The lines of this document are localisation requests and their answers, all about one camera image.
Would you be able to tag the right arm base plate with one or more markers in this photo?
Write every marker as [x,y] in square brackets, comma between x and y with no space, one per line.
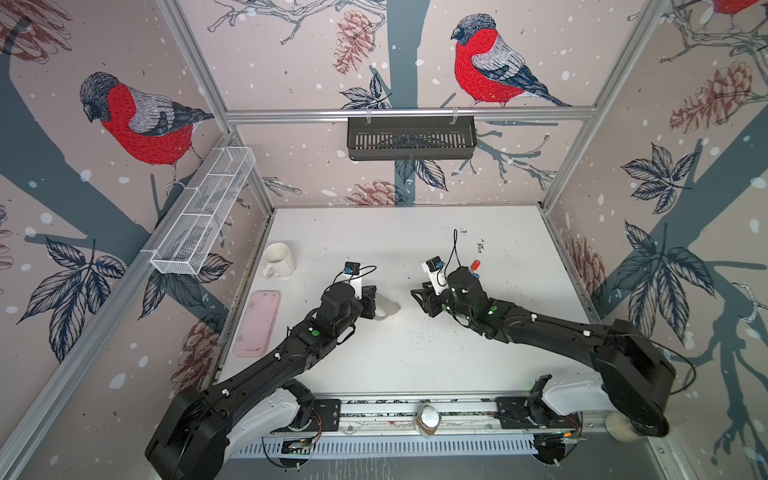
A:
[518,413]

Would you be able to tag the pink rectangular tray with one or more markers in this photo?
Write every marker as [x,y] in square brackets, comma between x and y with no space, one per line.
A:
[255,329]

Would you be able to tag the white wire mesh basket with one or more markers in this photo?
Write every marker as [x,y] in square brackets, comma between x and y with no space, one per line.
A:
[193,234]

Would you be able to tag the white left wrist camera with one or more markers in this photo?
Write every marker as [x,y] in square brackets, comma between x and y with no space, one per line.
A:
[352,276]

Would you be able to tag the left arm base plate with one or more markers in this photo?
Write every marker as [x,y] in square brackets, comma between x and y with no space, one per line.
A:
[320,415]

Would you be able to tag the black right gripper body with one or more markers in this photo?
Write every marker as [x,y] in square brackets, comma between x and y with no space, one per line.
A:
[437,302]

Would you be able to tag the white ceramic mug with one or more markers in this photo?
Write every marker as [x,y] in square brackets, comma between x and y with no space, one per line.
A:
[279,261]

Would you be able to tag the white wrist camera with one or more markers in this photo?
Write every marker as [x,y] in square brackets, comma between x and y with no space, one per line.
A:
[435,268]
[352,276]

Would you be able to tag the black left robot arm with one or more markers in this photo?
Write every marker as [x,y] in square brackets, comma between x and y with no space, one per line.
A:
[201,430]

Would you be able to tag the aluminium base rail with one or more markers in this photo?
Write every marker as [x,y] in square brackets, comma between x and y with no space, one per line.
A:
[472,413]

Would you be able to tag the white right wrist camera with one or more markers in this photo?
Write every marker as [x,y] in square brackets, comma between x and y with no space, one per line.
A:
[435,268]

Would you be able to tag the black slotted wall basket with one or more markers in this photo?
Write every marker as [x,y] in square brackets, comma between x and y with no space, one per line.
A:
[411,138]

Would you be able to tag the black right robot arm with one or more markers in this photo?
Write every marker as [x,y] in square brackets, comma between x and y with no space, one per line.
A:
[636,376]

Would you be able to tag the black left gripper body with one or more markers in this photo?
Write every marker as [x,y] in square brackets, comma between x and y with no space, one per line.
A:
[367,309]

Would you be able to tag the tape roll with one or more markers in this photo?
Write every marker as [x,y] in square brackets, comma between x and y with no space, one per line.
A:
[620,428]

